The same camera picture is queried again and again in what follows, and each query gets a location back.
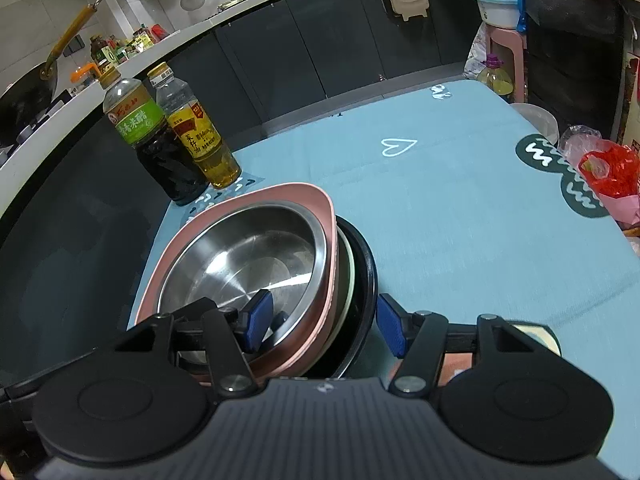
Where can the red plastic bag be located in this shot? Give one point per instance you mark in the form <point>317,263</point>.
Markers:
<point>612,172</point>

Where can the green plate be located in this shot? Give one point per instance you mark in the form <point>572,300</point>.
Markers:
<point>346,270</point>

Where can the black plastic bowl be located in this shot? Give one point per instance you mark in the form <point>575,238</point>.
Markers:
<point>366,280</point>

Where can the row of condiment bottles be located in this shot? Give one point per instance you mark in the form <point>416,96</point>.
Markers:
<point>130,45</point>

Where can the oil jug purple cap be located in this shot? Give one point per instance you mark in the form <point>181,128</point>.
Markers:
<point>495,82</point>

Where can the stainless steel bowl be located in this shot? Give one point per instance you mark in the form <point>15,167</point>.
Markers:
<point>240,255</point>

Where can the pink plastic stool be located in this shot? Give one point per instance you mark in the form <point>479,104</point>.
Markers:
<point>505,45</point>

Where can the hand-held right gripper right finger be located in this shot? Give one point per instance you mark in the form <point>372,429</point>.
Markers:
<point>392,325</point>

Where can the gas stove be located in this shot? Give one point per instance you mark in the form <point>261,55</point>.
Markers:
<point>35,125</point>

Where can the white container blue lid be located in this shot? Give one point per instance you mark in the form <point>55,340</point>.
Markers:
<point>497,10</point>

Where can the orange plastic utensil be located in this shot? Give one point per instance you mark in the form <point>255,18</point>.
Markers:
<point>85,72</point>

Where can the dark vinegar bottle green label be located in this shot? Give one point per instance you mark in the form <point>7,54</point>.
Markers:
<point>165,170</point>

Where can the blue printed tablecloth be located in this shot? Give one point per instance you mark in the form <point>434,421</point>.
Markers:
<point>450,210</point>

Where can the printed plastic bag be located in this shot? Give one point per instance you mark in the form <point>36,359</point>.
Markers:
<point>474,52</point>

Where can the clear plastic bag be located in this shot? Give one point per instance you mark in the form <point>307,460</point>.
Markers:
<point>575,140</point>

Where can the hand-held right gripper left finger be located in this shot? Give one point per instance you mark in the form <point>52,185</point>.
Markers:
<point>257,320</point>

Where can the yellow oil bottle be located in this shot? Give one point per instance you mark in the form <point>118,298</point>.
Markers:
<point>215,160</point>

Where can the pink square bowl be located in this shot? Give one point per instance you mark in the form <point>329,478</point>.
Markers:
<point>300,194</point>

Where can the black mesh rack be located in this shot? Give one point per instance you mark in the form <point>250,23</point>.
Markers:
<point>570,60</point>

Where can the pink wrapping bag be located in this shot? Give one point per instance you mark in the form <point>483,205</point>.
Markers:
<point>622,210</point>

